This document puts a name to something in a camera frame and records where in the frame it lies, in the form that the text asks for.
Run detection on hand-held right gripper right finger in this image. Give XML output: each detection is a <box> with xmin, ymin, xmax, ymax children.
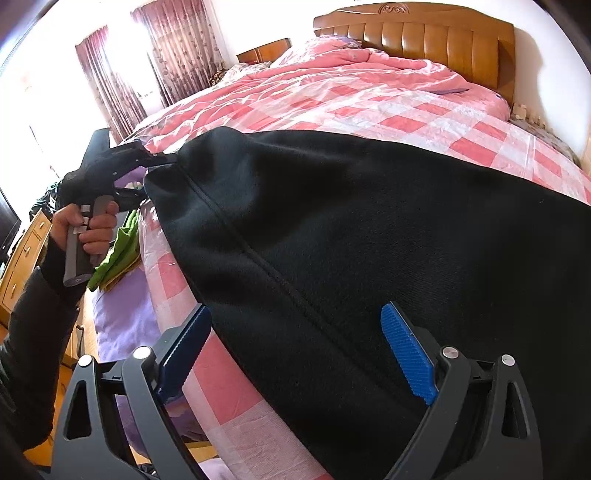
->
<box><xmin>379</xmin><ymin>301</ymin><xmax>544</xmax><ymax>480</ymax></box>

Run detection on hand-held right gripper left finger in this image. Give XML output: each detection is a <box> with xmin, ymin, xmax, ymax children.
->
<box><xmin>48</xmin><ymin>304</ymin><xmax>213</xmax><ymax>480</ymax></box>

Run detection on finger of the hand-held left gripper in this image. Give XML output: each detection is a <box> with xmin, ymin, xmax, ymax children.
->
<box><xmin>115</xmin><ymin>184</ymin><xmax>149</xmax><ymax>206</ymax></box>
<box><xmin>137</xmin><ymin>151</ymin><xmax>180</xmax><ymax>168</ymax></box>

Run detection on black pants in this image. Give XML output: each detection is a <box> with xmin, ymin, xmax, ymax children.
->
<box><xmin>143</xmin><ymin>127</ymin><xmax>591</xmax><ymax>480</ymax></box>

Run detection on person's left forearm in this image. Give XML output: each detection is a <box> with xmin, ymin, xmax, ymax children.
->
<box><xmin>0</xmin><ymin>237</ymin><xmax>90</xmax><ymax>455</ymax></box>

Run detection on person's left hand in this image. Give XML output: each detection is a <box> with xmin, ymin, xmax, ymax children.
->
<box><xmin>50</xmin><ymin>200</ymin><xmax>122</xmax><ymax>268</ymax></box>

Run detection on green cloth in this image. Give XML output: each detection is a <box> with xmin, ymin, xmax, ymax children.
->
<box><xmin>87</xmin><ymin>209</ymin><xmax>142</xmax><ymax>292</ymax></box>

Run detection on purple bedsheet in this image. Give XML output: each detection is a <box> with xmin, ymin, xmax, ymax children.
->
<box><xmin>90</xmin><ymin>164</ymin><xmax>222</xmax><ymax>480</ymax></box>

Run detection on maroon patterned curtain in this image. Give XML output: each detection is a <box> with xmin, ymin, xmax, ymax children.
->
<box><xmin>130</xmin><ymin>0</ymin><xmax>228</xmax><ymax>108</ymax></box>
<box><xmin>75</xmin><ymin>25</ymin><xmax>149</xmax><ymax>141</ymax></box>

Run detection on floral patterned pillow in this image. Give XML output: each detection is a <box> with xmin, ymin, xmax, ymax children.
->
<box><xmin>209</xmin><ymin>64</ymin><xmax>247</xmax><ymax>88</ymax></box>

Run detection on black television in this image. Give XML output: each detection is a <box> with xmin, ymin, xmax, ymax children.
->
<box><xmin>0</xmin><ymin>187</ymin><xmax>22</xmax><ymax>261</ymax></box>

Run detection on wooden dresser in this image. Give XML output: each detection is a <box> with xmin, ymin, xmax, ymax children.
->
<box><xmin>0</xmin><ymin>211</ymin><xmax>55</xmax><ymax>317</ymax></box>

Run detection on wooden nightstand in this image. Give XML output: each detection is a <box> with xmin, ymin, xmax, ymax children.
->
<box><xmin>236</xmin><ymin>37</ymin><xmax>293</xmax><ymax>65</ymax></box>

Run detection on pink checked bedsheet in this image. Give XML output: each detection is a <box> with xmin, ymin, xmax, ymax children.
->
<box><xmin>122</xmin><ymin>58</ymin><xmax>591</xmax><ymax>480</ymax></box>

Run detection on brown patterned cloth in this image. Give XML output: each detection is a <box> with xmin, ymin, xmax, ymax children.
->
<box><xmin>509</xmin><ymin>104</ymin><xmax>585</xmax><ymax>167</ymax></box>

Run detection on wooden padded headboard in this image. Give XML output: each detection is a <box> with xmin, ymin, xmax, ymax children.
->
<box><xmin>313</xmin><ymin>2</ymin><xmax>516</xmax><ymax>106</ymax></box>

